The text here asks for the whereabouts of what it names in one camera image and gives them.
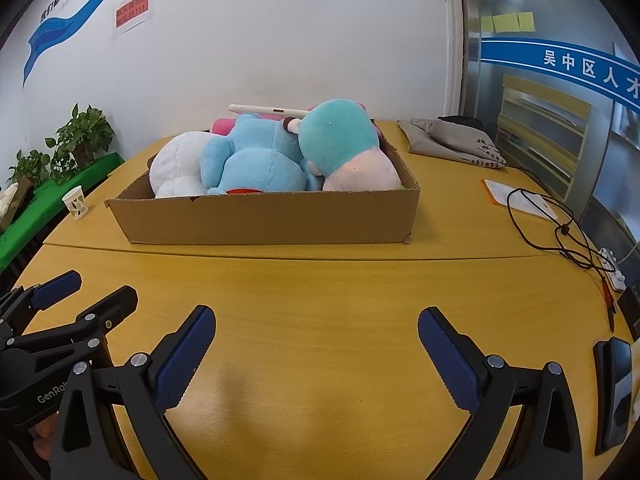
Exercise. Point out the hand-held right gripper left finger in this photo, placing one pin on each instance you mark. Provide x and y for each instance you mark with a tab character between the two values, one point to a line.
185	355

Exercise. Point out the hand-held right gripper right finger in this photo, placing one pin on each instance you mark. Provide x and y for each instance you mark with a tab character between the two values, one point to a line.
450	360

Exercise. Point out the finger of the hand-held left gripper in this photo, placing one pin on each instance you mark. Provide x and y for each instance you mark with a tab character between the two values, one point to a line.
57	287
112	307

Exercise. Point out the white plush toy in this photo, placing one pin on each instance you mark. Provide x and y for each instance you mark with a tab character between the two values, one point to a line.
175	165

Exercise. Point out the cardboard box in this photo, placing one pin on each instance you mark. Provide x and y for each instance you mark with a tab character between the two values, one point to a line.
260	217

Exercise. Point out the light blue plush toy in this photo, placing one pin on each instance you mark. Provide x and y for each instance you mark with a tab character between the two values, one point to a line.
260	155

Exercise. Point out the white tablet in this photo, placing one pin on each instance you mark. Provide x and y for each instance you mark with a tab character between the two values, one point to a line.
265	109

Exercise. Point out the teal-headed plush doll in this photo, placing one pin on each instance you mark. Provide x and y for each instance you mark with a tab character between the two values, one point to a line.
335	135

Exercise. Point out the person's left hand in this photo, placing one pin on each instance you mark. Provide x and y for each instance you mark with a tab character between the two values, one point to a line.
42	435

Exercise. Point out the paper cup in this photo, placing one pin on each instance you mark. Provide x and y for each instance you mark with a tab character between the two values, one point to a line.
76	205

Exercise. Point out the white fluffy object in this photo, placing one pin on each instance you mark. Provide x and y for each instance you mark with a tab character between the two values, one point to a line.
7	205

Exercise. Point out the small potted plant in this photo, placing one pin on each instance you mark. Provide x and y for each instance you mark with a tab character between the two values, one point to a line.
30	165

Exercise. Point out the large potted plant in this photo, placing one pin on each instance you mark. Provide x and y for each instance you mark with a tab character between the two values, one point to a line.
82	130

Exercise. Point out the black smartphone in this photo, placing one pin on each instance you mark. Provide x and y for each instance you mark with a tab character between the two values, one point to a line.
612	395

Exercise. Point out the red black test probe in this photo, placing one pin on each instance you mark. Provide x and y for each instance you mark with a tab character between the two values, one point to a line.
606	292

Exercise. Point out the white paper card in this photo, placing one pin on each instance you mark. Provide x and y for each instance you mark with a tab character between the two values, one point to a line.
505	195

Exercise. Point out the white power strip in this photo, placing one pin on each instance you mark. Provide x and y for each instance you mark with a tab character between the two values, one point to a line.
612	270

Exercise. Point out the black box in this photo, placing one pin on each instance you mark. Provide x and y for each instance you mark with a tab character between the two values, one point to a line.
631	310

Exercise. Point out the pink plush toy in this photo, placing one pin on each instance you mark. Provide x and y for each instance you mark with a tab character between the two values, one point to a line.
221	126

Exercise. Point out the grey cloth bag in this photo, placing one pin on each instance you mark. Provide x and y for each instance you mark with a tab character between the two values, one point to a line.
440	140

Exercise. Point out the glass door with blue band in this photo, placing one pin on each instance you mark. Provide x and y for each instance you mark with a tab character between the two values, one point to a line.
550	135

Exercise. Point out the yellow sticky note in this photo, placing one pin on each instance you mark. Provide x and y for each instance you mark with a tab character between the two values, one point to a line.
506	22
526	21
487	24

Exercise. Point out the red wall sign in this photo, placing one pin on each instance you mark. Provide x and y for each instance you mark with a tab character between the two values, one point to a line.
131	12

